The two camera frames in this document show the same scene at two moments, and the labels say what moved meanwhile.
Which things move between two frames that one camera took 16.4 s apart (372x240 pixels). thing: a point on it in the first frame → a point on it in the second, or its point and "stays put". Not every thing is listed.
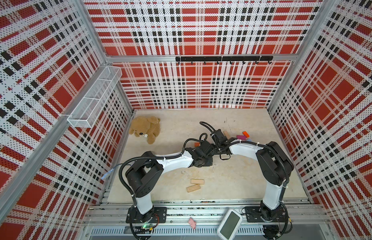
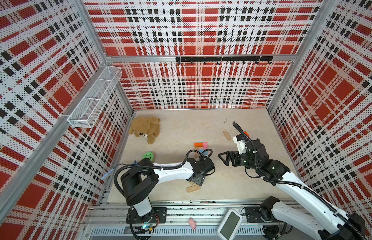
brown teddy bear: (142, 126) stays put
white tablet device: (229, 224) stays put
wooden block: (226, 134) stays put
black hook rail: (231, 59) stays put
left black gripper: (209, 161) → (200, 181)
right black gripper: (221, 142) → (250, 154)
